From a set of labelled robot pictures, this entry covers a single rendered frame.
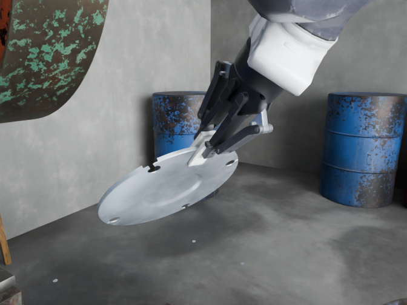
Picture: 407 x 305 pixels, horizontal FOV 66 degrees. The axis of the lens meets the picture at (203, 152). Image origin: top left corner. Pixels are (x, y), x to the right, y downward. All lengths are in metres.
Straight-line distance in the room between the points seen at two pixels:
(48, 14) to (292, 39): 0.44
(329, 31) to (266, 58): 0.08
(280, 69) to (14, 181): 2.15
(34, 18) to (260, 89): 0.41
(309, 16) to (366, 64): 3.03
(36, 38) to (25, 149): 1.73
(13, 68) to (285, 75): 0.50
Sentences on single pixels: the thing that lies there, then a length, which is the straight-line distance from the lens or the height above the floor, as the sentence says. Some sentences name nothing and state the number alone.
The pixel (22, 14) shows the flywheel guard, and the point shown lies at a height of 1.14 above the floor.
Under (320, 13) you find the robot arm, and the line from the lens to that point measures 0.29.
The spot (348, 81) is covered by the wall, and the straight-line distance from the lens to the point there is 3.33.
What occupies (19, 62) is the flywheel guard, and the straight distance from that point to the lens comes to 0.66.
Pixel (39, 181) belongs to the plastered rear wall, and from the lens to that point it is 2.43.
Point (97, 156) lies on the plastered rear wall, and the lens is 2.66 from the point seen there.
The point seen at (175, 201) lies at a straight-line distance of 0.69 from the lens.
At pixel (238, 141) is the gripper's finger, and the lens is 0.43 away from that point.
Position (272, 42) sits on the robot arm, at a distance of 0.33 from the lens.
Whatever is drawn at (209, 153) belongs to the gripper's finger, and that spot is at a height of 0.92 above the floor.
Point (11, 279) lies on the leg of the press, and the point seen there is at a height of 0.64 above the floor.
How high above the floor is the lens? 1.05
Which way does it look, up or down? 14 degrees down
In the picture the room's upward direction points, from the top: straight up
